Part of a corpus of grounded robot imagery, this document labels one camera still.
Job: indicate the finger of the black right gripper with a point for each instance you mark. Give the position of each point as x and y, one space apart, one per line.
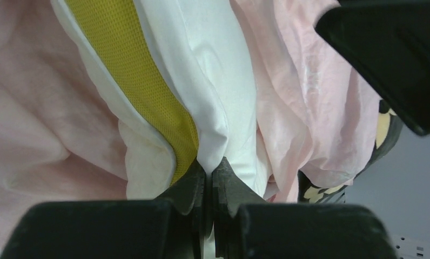
388 43

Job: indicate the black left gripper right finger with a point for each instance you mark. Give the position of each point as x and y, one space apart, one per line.
246 226

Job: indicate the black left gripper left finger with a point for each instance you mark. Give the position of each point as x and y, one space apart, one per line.
169 226

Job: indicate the black blanket with yellow flowers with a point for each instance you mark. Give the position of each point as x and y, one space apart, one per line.
388 131

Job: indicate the pink pillow with princess print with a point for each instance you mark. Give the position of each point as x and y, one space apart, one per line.
60 141

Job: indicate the white pillow with yellow edge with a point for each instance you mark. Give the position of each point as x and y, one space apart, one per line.
178 76

